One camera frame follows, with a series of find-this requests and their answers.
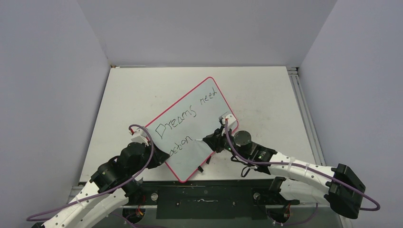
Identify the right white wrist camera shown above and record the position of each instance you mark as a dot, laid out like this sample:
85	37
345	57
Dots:
230	120

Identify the pink-framed whiteboard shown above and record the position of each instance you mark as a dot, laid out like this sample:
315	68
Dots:
193	116

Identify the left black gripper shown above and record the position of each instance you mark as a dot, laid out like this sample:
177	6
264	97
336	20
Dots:
160	157

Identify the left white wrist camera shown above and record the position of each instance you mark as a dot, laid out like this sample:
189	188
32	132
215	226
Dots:
138	135

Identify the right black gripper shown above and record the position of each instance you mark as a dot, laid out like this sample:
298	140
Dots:
215	139

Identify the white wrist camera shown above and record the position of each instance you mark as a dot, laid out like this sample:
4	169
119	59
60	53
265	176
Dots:
230	120
138	135

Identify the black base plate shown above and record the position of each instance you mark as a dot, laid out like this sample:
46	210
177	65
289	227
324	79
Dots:
208	199

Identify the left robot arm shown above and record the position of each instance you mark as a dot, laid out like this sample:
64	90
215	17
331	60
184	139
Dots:
112	185

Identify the aluminium rail right side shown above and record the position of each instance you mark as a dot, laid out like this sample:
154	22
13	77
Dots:
306	116

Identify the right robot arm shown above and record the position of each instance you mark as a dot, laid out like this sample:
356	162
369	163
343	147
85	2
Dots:
339	187

